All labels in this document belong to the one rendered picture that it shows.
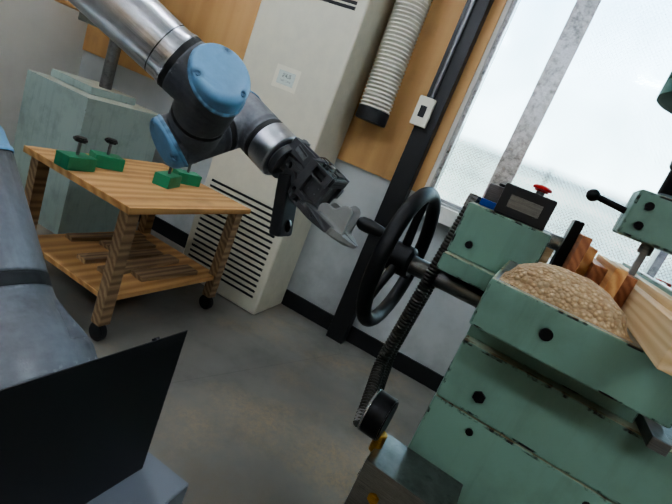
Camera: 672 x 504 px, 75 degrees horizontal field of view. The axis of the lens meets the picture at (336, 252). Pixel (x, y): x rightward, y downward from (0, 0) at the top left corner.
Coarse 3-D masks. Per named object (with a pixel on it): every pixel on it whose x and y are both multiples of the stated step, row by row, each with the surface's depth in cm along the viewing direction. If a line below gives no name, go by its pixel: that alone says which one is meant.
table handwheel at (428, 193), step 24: (432, 192) 77; (408, 216) 71; (432, 216) 88; (384, 240) 70; (408, 240) 81; (384, 264) 71; (408, 264) 80; (360, 288) 73; (456, 288) 77; (360, 312) 76; (384, 312) 88
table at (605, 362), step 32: (448, 256) 71; (480, 288) 70; (512, 288) 48; (480, 320) 49; (512, 320) 48; (544, 320) 47; (576, 320) 45; (544, 352) 47; (576, 352) 45; (608, 352) 44; (640, 352) 43; (608, 384) 44; (640, 384) 43
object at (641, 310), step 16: (640, 288) 62; (624, 304) 58; (640, 304) 51; (656, 304) 48; (640, 320) 48; (656, 320) 43; (640, 336) 45; (656, 336) 41; (656, 352) 39; (656, 368) 38
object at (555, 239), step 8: (576, 224) 67; (584, 224) 67; (568, 232) 68; (576, 232) 67; (552, 240) 72; (560, 240) 71; (568, 240) 68; (552, 248) 72; (560, 248) 68; (568, 248) 68; (560, 256) 68; (552, 264) 69; (560, 264) 68
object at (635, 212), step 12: (636, 192) 66; (648, 192) 63; (636, 204) 64; (648, 204) 63; (660, 204) 62; (624, 216) 65; (636, 216) 64; (648, 216) 63; (660, 216) 62; (612, 228) 70; (624, 228) 64; (636, 228) 63; (648, 228) 63; (660, 228) 62; (636, 240) 66; (648, 240) 63; (660, 240) 63; (648, 252) 65
